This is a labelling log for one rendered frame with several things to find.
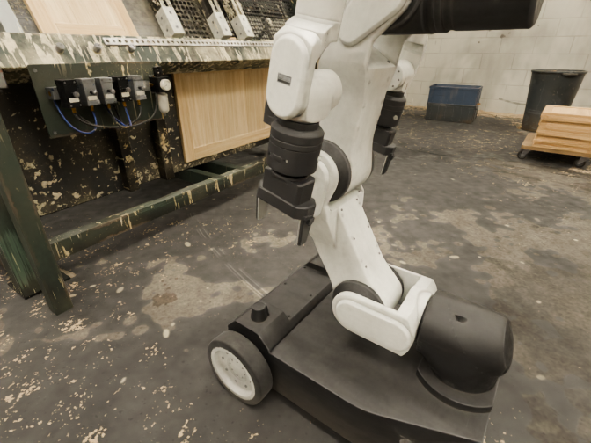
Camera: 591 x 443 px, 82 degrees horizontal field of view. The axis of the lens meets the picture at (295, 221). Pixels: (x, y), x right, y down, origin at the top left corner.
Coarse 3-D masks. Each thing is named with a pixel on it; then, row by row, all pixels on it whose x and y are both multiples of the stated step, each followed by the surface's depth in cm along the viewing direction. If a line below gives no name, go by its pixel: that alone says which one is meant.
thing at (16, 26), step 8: (0, 0) 110; (0, 8) 109; (8, 8) 111; (0, 16) 109; (8, 16) 110; (0, 24) 109; (8, 24) 110; (16, 24) 112; (8, 32) 109; (16, 32) 111
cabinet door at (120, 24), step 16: (32, 0) 119; (48, 0) 123; (64, 0) 127; (80, 0) 132; (96, 0) 136; (112, 0) 141; (32, 16) 119; (48, 16) 121; (64, 16) 126; (80, 16) 130; (96, 16) 135; (112, 16) 140; (128, 16) 145; (48, 32) 120; (64, 32) 124; (80, 32) 128; (96, 32) 133; (112, 32) 138; (128, 32) 143
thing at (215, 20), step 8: (208, 0) 175; (208, 8) 176; (216, 8) 178; (208, 16) 178; (216, 16) 176; (208, 24) 180; (216, 24) 177; (224, 24) 179; (216, 32) 179; (224, 32) 178
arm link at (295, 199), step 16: (272, 144) 54; (272, 160) 55; (288, 160) 54; (304, 160) 54; (320, 160) 57; (272, 176) 59; (288, 176) 57; (304, 176) 58; (272, 192) 61; (288, 192) 58; (304, 192) 58; (288, 208) 59; (304, 208) 58
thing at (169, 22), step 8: (152, 0) 154; (160, 0) 152; (168, 0) 156; (152, 8) 156; (160, 8) 153; (168, 8) 154; (160, 16) 155; (168, 16) 153; (176, 16) 157; (160, 24) 157; (168, 24) 154; (176, 24) 156; (168, 32) 156; (176, 32) 155; (184, 32) 158
